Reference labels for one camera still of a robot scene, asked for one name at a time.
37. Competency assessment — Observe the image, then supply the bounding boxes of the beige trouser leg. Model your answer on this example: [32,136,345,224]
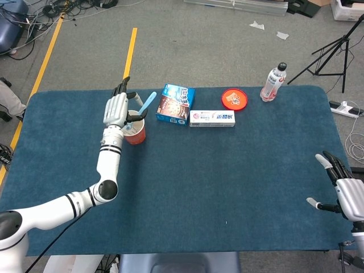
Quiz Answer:
[0,77,27,122]

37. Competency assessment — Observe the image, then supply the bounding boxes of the light blue toothbrush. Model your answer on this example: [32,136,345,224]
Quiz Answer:
[126,91,158,129]

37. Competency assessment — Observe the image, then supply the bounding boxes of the grey sneaker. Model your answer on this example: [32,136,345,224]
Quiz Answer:
[0,143,14,171]

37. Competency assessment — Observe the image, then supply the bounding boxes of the blue felt table mat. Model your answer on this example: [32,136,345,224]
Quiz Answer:
[0,85,358,257]

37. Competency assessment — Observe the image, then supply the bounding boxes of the navy rounded chair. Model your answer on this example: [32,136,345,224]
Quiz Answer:
[0,0,29,53]

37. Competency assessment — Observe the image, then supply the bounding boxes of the white power strip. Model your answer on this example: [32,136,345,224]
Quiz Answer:
[329,100,364,119]

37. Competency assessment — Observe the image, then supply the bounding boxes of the white toothpaste box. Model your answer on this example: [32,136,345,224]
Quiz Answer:
[189,110,236,128]

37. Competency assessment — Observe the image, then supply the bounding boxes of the white coiled cable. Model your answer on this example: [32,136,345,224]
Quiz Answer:
[345,101,364,165]

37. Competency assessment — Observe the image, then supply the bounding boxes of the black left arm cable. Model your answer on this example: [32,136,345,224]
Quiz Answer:
[24,207,86,273]

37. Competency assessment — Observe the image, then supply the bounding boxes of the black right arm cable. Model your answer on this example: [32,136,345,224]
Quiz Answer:
[337,241,350,273]

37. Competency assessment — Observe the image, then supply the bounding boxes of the aluminium profile rails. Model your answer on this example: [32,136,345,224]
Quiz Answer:
[183,0,288,16]

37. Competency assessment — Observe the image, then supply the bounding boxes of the black tripod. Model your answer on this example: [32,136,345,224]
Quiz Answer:
[287,13,364,94]

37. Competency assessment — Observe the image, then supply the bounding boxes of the tangled floor cable bundle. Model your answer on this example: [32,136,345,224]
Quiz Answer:
[0,0,146,60]

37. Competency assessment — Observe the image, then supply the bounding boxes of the red paper cup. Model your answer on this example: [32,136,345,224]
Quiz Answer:
[121,118,146,146]

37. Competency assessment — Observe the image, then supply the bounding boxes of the black foam brackets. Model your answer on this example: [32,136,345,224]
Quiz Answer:
[286,0,321,18]

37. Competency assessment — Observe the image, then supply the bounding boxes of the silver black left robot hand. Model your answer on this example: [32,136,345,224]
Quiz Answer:
[102,76,148,127]

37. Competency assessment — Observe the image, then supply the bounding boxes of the blue snack box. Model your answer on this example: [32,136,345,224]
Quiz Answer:
[155,83,196,126]

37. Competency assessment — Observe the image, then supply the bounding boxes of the red round lid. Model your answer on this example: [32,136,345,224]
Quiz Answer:
[220,88,249,111]

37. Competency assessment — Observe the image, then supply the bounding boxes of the clear bottle with pink drink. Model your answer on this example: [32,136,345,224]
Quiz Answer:
[259,61,287,102]

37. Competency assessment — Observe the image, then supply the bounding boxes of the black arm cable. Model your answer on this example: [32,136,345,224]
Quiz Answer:
[337,241,350,273]
[24,207,86,273]

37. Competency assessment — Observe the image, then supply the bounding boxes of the white plastic bin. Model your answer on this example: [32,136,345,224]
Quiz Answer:
[330,0,364,22]

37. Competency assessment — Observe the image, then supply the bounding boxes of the black cables under table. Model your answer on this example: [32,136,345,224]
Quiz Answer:
[96,254,120,273]

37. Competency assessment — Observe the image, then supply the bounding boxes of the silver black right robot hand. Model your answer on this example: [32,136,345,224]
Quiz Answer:
[306,150,364,222]

